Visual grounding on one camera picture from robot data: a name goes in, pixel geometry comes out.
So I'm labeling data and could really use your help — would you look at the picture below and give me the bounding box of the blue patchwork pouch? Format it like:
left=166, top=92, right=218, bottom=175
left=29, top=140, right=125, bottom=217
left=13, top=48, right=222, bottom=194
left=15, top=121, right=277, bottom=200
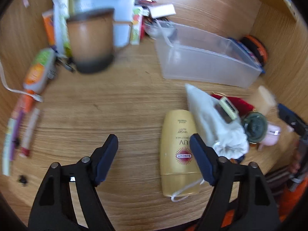
left=228, top=38, right=265, bottom=74

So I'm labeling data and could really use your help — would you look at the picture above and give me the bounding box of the dark green glass bottle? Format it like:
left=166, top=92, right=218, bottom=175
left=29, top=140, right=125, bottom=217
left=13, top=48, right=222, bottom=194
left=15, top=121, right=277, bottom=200
left=241, top=112, right=268, bottom=143

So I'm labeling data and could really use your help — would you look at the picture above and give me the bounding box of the black orange zip case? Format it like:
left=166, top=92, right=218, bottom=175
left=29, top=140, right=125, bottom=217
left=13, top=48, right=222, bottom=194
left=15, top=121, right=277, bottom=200
left=240, top=35, right=268, bottom=67

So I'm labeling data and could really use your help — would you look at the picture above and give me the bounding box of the white drawstring pouch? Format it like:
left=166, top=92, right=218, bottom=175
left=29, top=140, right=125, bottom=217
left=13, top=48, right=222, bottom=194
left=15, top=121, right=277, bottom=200
left=185, top=84, right=249, bottom=159

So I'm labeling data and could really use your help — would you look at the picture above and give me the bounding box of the cream pillar candle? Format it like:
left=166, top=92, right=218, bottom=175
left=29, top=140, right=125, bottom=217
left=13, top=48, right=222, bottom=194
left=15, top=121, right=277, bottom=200
left=247, top=85, right=277, bottom=116

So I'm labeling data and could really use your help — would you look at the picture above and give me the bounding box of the white paper box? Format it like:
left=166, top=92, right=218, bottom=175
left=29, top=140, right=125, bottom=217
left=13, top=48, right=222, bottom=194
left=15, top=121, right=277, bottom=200
left=149, top=4, right=176, bottom=19

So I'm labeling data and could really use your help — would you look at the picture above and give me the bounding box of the orange green tube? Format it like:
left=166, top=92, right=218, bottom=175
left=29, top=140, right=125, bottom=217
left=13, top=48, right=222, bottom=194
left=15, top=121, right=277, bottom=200
left=23, top=48, right=56, bottom=94

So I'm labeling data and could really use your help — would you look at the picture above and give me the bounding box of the brown mug with lid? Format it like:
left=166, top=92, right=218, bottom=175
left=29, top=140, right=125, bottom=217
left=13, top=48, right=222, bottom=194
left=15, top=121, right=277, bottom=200
left=66, top=8, right=114, bottom=74

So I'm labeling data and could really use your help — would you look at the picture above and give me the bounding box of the clear plastic storage bin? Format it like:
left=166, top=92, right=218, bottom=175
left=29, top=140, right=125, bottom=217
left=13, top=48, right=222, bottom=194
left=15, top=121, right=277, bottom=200
left=155, top=20, right=262, bottom=88

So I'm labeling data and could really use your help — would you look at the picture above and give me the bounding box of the pink round case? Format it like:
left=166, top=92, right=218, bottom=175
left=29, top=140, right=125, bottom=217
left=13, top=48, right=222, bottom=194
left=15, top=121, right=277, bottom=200
left=257, top=122, right=281, bottom=151

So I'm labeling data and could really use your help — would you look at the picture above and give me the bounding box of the yellow sunscreen bottle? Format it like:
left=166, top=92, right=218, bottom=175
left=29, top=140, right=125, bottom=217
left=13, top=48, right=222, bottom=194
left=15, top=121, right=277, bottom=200
left=159, top=110, right=204, bottom=202

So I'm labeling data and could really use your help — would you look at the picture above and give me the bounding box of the fruit pattern box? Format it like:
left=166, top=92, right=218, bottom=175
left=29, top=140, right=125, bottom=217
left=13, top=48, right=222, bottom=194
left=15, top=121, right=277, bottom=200
left=130, top=6, right=144, bottom=45

